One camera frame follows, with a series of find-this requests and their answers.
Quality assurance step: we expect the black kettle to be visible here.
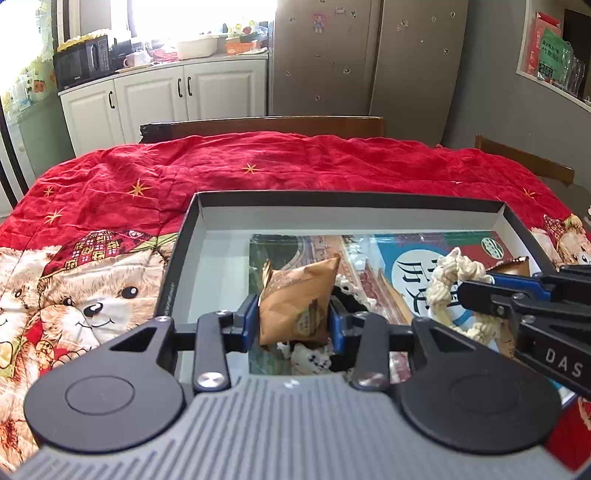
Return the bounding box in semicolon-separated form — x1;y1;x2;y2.
110;39;134;71

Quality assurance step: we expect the cream braided rope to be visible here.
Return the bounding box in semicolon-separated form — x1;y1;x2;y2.
425;247;514;344

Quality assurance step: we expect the white crochet lace piece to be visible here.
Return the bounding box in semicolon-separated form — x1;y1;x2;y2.
335;274;371;306

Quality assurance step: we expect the white black spotted plush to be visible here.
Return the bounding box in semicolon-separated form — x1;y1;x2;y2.
278;342;336;374

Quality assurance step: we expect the green gift box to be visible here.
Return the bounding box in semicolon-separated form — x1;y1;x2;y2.
537;27;574;85

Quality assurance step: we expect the short wooden chair back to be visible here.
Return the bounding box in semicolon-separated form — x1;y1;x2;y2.
474;134;576;186

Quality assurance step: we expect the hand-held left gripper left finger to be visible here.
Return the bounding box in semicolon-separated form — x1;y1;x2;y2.
108;293;259;393

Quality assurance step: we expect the silver refrigerator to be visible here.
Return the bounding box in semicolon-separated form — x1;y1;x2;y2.
268;0;470;145

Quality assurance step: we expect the yellow cloth on microwave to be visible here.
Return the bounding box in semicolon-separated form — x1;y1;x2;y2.
57;28;110;52

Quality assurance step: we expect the clear drinking glasses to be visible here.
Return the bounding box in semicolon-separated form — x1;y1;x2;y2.
560;54;588;99

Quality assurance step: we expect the illustrated picture book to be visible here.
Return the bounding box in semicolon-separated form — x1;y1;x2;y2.
248;231;532;384

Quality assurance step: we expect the black microwave oven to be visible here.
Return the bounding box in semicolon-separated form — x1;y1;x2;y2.
52;34;112;92

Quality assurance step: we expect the white plastic container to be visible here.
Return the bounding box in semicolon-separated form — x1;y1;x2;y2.
176;36;219;60

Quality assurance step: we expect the white kitchen cabinet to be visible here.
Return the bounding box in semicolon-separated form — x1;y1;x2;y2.
58;56;270;158

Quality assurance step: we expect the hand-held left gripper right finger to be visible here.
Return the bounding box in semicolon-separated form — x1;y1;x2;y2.
329;298;481;391

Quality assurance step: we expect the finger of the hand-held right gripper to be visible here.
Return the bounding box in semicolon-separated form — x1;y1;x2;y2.
456;279;557;326
488;265;591;297

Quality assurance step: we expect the black cardboard box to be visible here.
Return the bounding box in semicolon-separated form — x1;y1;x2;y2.
154;191;561;386

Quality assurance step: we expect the long wooden chair back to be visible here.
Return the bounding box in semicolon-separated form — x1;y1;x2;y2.
139;115;385;145

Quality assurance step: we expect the brown snack packet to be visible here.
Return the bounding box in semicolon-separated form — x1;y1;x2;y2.
490;258;532;278
257;253;343;348

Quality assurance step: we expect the red bear printed blanket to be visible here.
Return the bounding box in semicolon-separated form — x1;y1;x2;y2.
0;130;591;468

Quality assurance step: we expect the orange bowl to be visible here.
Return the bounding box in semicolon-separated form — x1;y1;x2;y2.
224;39;265;57

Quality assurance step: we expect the red gift box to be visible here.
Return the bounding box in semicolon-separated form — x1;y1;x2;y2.
526;11;563;78

